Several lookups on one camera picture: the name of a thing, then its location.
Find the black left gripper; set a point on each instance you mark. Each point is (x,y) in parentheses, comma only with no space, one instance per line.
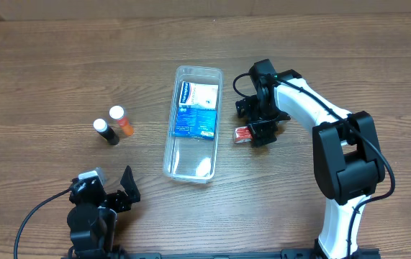
(113,200)

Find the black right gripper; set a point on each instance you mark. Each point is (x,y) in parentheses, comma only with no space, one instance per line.
(257,117)

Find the red medicine box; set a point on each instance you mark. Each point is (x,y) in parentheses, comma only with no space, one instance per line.
(242,134)

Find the blue lozenge box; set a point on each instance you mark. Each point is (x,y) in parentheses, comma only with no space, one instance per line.
(195,123)

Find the clear plastic container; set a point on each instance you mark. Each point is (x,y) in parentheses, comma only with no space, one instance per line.
(185,158)

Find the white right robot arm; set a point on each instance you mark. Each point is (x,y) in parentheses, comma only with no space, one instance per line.
(348,163)

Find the black bottle white cap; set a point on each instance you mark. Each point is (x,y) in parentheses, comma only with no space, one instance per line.
(106,131)

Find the orange bottle white cap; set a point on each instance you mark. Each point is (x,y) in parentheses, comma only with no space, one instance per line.
(118,114)

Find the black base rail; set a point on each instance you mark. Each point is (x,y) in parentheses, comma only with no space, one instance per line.
(226,254)

